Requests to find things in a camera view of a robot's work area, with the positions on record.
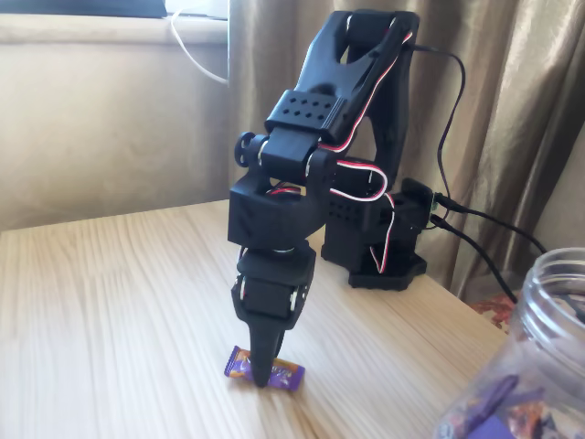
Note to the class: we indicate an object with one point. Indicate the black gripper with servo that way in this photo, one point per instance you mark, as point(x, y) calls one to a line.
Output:
point(269, 294)

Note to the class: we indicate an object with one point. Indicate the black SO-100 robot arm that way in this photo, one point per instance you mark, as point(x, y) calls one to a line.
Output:
point(320, 87)

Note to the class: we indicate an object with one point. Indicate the clear plastic jar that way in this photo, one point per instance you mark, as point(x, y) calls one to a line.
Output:
point(539, 329)

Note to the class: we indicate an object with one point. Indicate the orange floral patterned cloth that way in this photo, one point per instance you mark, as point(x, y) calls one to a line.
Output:
point(496, 313)

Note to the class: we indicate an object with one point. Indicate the beige upholstered backrest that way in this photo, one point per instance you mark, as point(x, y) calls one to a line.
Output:
point(91, 137)

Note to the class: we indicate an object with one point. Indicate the golden beige curtain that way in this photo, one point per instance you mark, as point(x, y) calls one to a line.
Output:
point(503, 91)

